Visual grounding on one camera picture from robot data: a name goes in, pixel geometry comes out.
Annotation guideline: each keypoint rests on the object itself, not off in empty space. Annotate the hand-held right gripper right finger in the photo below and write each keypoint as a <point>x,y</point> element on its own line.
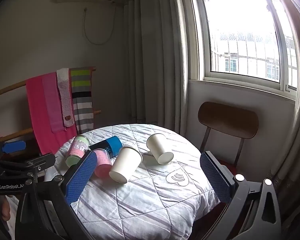
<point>215,180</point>

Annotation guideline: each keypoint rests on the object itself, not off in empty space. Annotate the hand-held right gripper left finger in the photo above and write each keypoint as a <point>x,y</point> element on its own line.
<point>80,180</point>

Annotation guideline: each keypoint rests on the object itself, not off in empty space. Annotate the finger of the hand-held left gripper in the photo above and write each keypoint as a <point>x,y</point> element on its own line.
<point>41,161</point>
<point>13,146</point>

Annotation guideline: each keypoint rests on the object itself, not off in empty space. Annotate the white paper cup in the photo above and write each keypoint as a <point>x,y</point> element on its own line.
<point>158,145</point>
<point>126,163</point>

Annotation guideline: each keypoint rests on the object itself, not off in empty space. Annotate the pink plastic cup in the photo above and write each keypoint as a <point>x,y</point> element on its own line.
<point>103,165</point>

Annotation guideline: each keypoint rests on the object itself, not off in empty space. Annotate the green and pink cup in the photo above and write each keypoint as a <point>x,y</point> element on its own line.
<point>77,150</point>

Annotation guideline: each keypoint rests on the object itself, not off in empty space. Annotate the blue and black cup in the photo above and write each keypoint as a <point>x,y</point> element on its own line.
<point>112,143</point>

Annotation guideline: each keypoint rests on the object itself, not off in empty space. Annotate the person's left hand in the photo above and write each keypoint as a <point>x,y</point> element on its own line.
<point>5,208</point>

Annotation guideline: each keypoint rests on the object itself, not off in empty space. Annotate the bright pink towel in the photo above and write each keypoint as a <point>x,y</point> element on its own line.
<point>37,110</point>

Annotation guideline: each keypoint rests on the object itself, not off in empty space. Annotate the wooden towel rack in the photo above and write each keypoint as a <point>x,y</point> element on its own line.
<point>12,87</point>

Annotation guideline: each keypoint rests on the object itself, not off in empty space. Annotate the light pink towel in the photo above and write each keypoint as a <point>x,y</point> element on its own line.
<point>52,100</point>

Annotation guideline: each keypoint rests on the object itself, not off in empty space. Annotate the wooden chair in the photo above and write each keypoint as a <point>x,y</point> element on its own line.
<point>227,120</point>

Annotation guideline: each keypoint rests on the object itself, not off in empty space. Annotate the quilted striped blanket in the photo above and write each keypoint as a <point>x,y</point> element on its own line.
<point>140,201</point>

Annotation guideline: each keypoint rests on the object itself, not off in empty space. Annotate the white knitted cloth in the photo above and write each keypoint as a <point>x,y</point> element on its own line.
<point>64,92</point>

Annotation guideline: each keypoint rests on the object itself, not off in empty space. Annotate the striped green grey towel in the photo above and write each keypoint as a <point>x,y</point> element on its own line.
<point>82,97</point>

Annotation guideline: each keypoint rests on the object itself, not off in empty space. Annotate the white framed window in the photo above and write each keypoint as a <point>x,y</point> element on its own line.
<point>240,30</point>

